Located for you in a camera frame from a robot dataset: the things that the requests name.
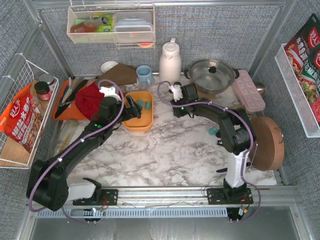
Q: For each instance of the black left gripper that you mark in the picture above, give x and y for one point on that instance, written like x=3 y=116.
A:
x=129 y=111

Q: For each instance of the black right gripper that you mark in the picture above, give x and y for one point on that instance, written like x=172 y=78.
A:
x=178 y=110

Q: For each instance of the teal coffee capsule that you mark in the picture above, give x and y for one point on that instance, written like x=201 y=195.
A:
x=213 y=131
x=141 y=103
x=148 y=105

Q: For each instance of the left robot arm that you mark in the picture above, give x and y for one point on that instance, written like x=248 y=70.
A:
x=48 y=184

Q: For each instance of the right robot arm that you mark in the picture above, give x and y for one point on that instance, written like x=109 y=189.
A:
x=235 y=132

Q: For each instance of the orange storage basket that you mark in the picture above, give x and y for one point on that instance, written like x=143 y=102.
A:
x=144 y=123

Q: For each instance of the clear small glass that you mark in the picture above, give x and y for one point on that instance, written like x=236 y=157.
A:
x=144 y=86

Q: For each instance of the brown olive cloth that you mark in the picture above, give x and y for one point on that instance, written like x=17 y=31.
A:
x=120 y=74

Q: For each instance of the light blue mug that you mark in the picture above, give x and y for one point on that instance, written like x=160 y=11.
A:
x=144 y=76

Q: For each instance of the brown cork mat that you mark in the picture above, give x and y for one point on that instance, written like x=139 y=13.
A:
x=210 y=97

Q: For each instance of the red cloth hat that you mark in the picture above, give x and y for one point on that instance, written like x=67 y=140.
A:
x=88 y=100

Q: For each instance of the white small bowl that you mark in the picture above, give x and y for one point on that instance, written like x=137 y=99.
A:
x=106 y=66

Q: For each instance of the stainless steel pot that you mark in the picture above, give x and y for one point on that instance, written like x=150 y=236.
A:
x=211 y=76

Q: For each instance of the white thermos jug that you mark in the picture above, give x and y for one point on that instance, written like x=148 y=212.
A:
x=170 y=62

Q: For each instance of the orange plastic tray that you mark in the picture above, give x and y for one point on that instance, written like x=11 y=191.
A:
x=69 y=111

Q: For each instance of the black blade kitchen knife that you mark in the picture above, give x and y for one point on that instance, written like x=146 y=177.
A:
x=80 y=85

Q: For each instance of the pink egg tray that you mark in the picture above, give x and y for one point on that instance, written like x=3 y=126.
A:
x=246 y=92

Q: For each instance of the clear plastic food containers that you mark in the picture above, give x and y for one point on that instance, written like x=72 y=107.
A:
x=133 y=26

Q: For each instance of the silver metal cup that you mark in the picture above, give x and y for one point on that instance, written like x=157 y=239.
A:
x=260 y=88

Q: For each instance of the silver lid glass jar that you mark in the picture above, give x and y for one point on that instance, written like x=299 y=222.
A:
x=49 y=79

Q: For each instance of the amber liquid bottle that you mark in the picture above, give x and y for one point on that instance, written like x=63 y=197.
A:
x=88 y=26

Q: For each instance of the dark lid glass jar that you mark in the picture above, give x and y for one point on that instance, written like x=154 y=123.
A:
x=43 y=90

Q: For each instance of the round wooden board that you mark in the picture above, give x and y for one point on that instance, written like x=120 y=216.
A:
x=269 y=148

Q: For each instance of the red snack bag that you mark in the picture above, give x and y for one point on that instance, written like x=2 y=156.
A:
x=20 y=121

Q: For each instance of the red seasoning packet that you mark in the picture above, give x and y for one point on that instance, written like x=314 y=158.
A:
x=300 y=46

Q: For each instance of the green seasoning packet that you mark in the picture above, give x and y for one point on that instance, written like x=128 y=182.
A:
x=309 y=76

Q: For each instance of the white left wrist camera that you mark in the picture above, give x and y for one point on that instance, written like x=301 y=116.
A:
x=110 y=92

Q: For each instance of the cream handle knife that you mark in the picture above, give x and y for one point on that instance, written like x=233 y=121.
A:
x=71 y=84

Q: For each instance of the cream wall shelf basket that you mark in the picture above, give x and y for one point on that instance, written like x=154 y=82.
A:
x=80 y=13

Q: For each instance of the white wire wall basket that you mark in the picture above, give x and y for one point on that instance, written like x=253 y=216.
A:
x=12 y=154

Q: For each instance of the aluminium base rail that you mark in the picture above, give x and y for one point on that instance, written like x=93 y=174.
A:
x=155 y=203

